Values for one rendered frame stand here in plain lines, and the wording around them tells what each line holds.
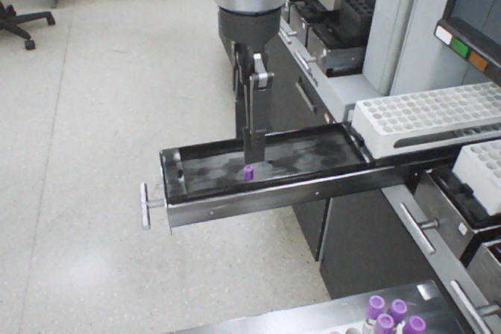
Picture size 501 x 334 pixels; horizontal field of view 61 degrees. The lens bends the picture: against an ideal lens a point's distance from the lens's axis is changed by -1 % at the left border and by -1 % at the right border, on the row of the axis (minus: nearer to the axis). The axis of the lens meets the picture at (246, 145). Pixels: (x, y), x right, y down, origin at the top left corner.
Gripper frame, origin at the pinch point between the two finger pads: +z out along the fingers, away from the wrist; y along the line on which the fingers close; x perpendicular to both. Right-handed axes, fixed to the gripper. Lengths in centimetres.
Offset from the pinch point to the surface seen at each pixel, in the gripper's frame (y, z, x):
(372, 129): 0.5, 3.6, -21.1
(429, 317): -29.5, 7.3, -14.5
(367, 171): -3.8, 8.9, -19.1
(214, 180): 0.4, 9.0, 5.8
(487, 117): -1.8, 3.0, -41.2
